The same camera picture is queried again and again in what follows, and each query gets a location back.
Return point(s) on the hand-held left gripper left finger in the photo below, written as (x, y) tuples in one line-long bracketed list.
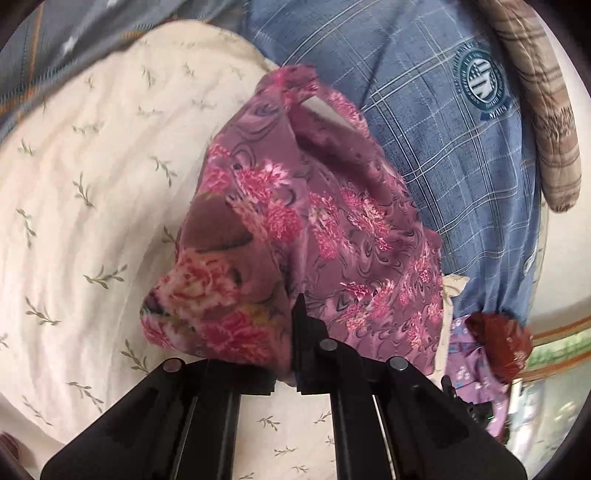
[(249, 378)]

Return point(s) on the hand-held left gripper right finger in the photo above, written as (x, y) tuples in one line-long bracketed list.
[(309, 355)]

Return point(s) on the purple pink floral shirt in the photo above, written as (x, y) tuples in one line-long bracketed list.
[(300, 207)]

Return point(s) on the lilac floral garment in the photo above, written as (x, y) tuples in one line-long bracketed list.
[(466, 369)]

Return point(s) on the dark red cloth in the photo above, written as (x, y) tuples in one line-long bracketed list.
[(503, 341)]

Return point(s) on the blue plaid quilt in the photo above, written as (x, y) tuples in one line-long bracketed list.
[(438, 161)]

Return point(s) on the cream leaf-print bedsheet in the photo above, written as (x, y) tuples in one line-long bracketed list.
[(92, 184)]

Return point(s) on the brown striped cloth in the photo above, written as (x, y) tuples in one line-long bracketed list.
[(545, 115)]

